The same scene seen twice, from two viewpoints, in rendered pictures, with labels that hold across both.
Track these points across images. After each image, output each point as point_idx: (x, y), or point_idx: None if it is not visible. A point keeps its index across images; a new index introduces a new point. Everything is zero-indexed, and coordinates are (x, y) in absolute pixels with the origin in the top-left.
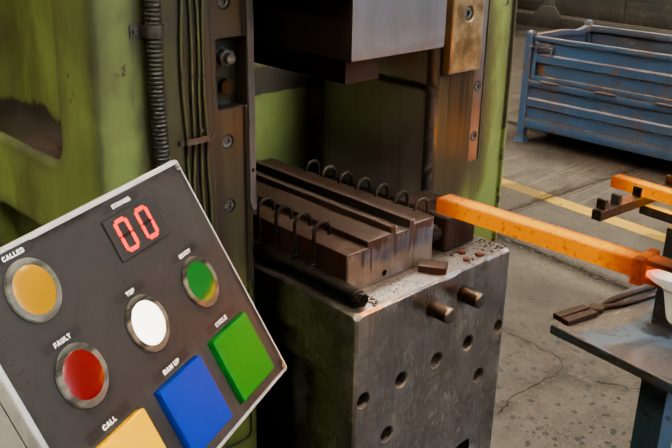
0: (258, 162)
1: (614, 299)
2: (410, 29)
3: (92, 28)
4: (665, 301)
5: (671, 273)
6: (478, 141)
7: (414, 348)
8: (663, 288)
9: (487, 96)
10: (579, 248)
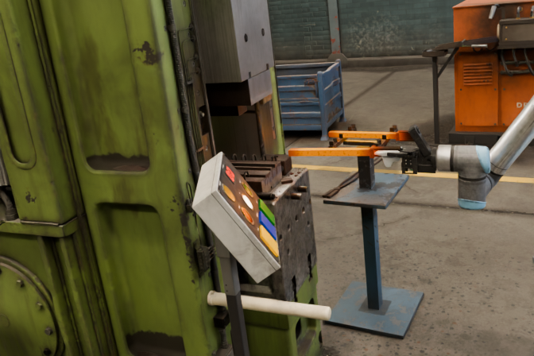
0: None
1: (341, 183)
2: (263, 88)
3: (168, 112)
4: (383, 160)
5: (382, 150)
6: (275, 130)
7: (290, 214)
8: (381, 156)
9: (273, 110)
10: (349, 152)
